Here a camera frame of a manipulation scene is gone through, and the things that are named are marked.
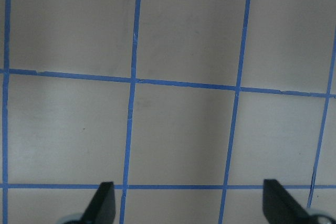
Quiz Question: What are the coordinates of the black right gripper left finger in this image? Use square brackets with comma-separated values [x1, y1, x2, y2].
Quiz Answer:
[79, 182, 116, 224]

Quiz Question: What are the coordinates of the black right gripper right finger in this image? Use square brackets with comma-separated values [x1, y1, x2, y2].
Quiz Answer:
[263, 179, 315, 224]

